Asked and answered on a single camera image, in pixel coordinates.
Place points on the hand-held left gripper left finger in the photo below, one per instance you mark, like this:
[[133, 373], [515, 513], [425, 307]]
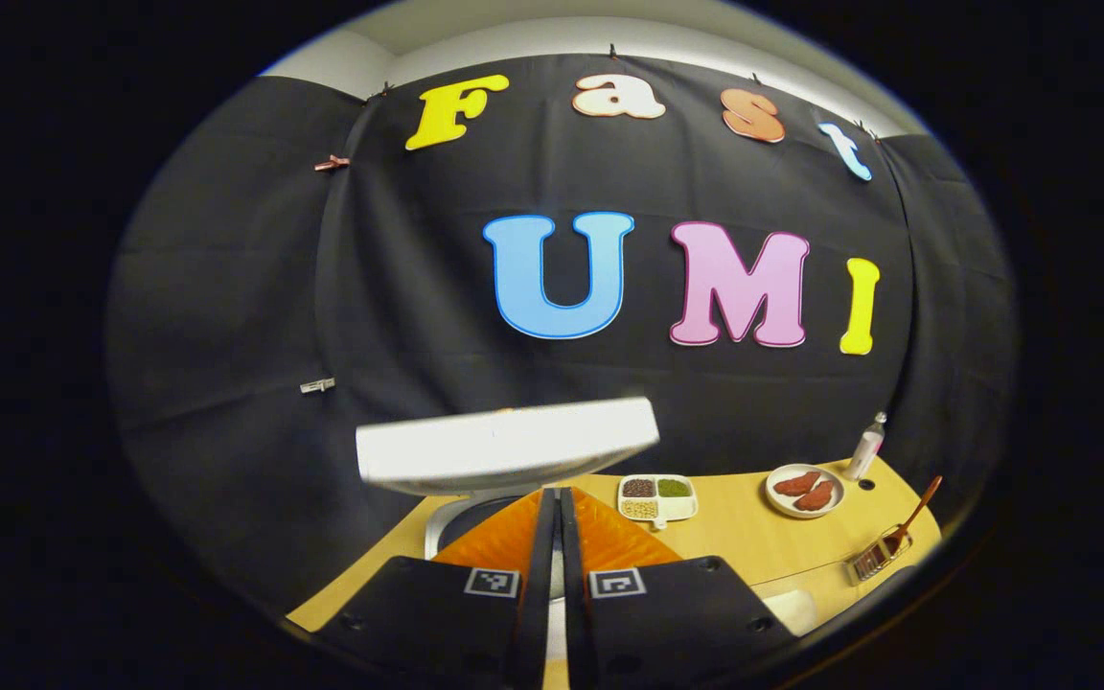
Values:
[[535, 594]]

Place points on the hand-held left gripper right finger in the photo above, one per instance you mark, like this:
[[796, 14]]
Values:
[[579, 613]]

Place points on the white rice cooker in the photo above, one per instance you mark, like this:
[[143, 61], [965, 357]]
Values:
[[504, 446]]

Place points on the clear container of white rice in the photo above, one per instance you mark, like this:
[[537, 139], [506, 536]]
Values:
[[792, 611]]

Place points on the brown wooden spoon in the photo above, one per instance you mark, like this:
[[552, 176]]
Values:
[[916, 513]]

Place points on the white divided bean dish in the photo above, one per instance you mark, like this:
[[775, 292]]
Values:
[[657, 498]]

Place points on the white round plate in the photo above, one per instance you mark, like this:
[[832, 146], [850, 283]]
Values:
[[782, 503]]

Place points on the red meat piece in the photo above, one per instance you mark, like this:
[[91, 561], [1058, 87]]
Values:
[[816, 496], [796, 482]]

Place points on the silver cloth clip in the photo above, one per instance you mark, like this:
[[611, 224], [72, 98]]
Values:
[[317, 385]]

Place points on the small clear bottle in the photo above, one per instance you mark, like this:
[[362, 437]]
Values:
[[866, 448]]

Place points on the red cloth clip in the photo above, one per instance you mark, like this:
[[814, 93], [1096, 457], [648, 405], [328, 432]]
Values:
[[332, 163]]

